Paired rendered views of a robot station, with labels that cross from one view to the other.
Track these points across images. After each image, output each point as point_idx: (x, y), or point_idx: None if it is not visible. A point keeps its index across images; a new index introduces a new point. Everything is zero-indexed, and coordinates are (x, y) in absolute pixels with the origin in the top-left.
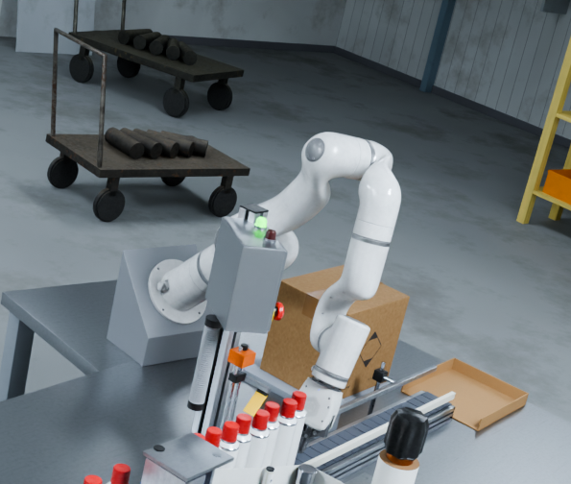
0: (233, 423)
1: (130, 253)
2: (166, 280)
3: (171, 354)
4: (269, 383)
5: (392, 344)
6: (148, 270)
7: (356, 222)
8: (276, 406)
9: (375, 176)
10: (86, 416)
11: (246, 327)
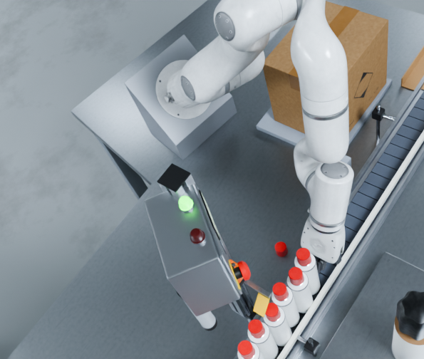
0: (246, 343)
1: (131, 81)
2: (169, 93)
3: (201, 138)
4: (285, 138)
5: (383, 60)
6: (152, 86)
7: (301, 97)
8: (283, 290)
9: (305, 46)
10: (150, 253)
11: (216, 306)
